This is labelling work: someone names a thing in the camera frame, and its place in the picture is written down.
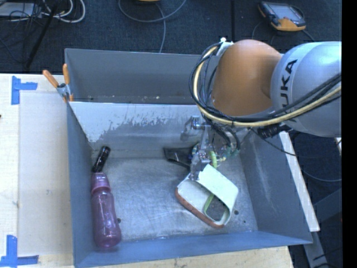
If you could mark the pale green case brown rim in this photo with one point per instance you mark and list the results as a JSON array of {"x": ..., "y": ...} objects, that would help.
[{"x": 199, "y": 200}]

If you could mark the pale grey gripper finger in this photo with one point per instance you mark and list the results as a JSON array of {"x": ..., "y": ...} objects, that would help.
[
  {"x": 203, "y": 163},
  {"x": 193, "y": 171}
]

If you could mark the grey metal bin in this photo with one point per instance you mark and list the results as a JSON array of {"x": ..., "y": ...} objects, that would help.
[{"x": 150, "y": 194}]

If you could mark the dark grey flat wedge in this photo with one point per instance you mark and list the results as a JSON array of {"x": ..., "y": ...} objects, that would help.
[{"x": 176, "y": 154}]

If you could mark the purple plastic bottle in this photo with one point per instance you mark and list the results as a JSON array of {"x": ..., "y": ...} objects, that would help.
[{"x": 104, "y": 214}]

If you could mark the black cylindrical tube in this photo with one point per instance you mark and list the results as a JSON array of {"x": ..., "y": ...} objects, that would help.
[{"x": 101, "y": 159}]

